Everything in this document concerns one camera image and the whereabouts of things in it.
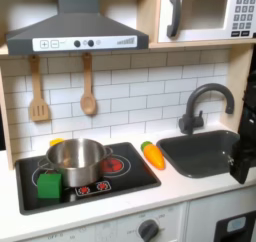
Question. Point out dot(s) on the white toy microwave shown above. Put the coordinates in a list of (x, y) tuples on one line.
[(206, 34)]

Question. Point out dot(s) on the steel pot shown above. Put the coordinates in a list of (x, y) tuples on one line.
[(80, 172)]

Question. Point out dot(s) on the wooden spoon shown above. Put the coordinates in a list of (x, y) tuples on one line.
[(88, 102)]

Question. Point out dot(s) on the orange toy carrot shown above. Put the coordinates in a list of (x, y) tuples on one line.
[(154, 156)]

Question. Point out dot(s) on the wooden microwave shelf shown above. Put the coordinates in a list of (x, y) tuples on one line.
[(148, 16)]

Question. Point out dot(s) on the wooden slotted spatula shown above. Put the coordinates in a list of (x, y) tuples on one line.
[(35, 79)]

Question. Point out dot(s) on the dark grey sink basin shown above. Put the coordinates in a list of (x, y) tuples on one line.
[(200, 156)]

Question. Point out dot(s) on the grey oven knob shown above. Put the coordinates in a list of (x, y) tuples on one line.
[(148, 231)]

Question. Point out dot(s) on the white oven control panel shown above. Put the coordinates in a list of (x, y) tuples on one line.
[(110, 227)]

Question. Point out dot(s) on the green toy block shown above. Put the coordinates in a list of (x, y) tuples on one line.
[(49, 186)]

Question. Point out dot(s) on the black toy stove top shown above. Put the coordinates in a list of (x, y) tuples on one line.
[(133, 179)]

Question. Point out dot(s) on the yellow toy vegetable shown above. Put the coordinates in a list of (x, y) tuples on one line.
[(56, 141)]

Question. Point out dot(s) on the grey range hood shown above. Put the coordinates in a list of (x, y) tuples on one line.
[(76, 26)]

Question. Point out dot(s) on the dark grey tap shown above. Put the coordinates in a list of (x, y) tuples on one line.
[(191, 119)]

